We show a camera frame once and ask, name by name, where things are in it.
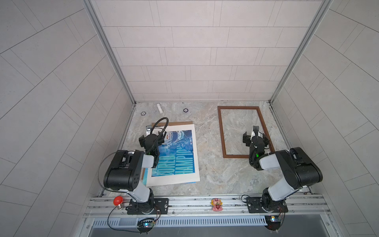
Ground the brown wooden picture frame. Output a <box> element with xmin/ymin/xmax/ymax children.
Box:
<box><xmin>217</xmin><ymin>106</ymin><xmax>275</xmax><ymax>159</ymax></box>

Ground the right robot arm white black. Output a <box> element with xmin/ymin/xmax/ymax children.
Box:
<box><xmin>242</xmin><ymin>126</ymin><xmax>323</xmax><ymax>212</ymax></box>

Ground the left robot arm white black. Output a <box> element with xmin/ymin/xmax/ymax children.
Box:
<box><xmin>103</xmin><ymin>132</ymin><xmax>166</xmax><ymax>214</ymax></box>

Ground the brown backing board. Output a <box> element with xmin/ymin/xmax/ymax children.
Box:
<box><xmin>157</xmin><ymin>121</ymin><xmax>193</xmax><ymax>127</ymax></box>

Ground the blue poster with white mat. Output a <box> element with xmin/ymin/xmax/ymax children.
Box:
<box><xmin>143</xmin><ymin>124</ymin><xmax>200</xmax><ymax>187</ymax></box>

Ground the white cylinder tube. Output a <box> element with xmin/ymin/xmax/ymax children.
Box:
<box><xmin>157</xmin><ymin>104</ymin><xmax>163</xmax><ymax>114</ymax></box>

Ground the red emergency stop button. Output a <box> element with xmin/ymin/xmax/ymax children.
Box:
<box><xmin>113</xmin><ymin>196</ymin><xmax>124</xmax><ymax>209</ymax></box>

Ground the pink toy figurine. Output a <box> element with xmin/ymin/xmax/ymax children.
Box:
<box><xmin>211</xmin><ymin>198</ymin><xmax>223</xmax><ymax>212</ymax></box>

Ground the right circuit board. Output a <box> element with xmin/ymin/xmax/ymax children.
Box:
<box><xmin>265</xmin><ymin>216</ymin><xmax>282</xmax><ymax>231</ymax></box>

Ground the circuit board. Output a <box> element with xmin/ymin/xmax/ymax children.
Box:
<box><xmin>137</xmin><ymin>218</ymin><xmax>156</xmax><ymax>233</ymax></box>
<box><xmin>265</xmin><ymin>216</ymin><xmax>282</xmax><ymax>231</ymax></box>

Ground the left circuit board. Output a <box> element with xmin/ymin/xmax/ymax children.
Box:
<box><xmin>137</xmin><ymin>218</ymin><xmax>156</xmax><ymax>233</ymax></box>

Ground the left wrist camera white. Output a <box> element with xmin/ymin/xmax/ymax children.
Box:
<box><xmin>146</xmin><ymin>124</ymin><xmax>153</xmax><ymax>136</ymax></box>

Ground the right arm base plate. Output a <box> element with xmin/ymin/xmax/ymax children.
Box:
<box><xmin>246</xmin><ymin>197</ymin><xmax>288</xmax><ymax>213</ymax></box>

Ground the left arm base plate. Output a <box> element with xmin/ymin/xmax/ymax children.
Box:
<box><xmin>126</xmin><ymin>198</ymin><xmax>169</xmax><ymax>215</ymax></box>

